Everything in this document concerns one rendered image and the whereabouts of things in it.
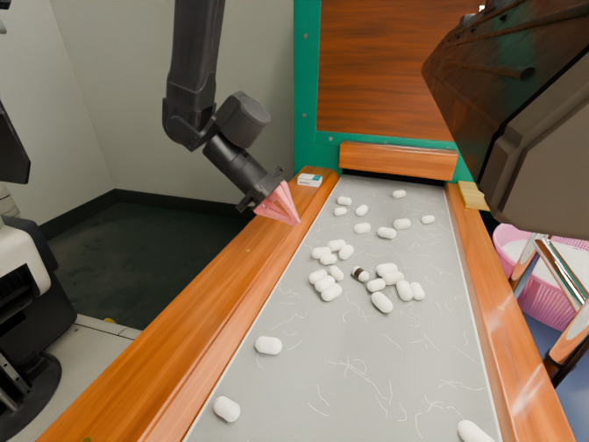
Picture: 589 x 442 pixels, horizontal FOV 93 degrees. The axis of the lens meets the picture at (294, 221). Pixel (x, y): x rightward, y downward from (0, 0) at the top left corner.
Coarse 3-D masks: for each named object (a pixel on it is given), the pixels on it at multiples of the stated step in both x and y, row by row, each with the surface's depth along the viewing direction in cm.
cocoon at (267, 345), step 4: (264, 336) 37; (256, 340) 36; (260, 340) 36; (264, 340) 36; (268, 340) 36; (272, 340) 36; (276, 340) 36; (256, 344) 36; (260, 344) 36; (264, 344) 35; (268, 344) 35; (272, 344) 35; (276, 344) 35; (280, 344) 36; (256, 348) 36; (260, 348) 35; (264, 348) 35; (268, 348) 35; (272, 348) 35; (276, 348) 35; (280, 348) 36; (260, 352) 36; (264, 352) 36; (268, 352) 35; (272, 352) 35; (276, 352) 35
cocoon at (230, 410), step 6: (222, 396) 30; (216, 402) 30; (222, 402) 30; (228, 402) 30; (234, 402) 30; (216, 408) 29; (222, 408) 29; (228, 408) 29; (234, 408) 29; (222, 414) 29; (228, 414) 29; (234, 414) 29; (228, 420) 29; (234, 420) 29
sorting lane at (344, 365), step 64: (384, 192) 79; (384, 256) 54; (448, 256) 54; (256, 320) 41; (320, 320) 41; (384, 320) 41; (448, 320) 41; (256, 384) 33; (320, 384) 33; (384, 384) 33; (448, 384) 33
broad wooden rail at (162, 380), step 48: (240, 240) 54; (288, 240) 55; (192, 288) 43; (240, 288) 43; (144, 336) 36; (192, 336) 36; (240, 336) 38; (96, 384) 30; (144, 384) 30; (192, 384) 31; (48, 432) 27; (96, 432) 27; (144, 432) 27
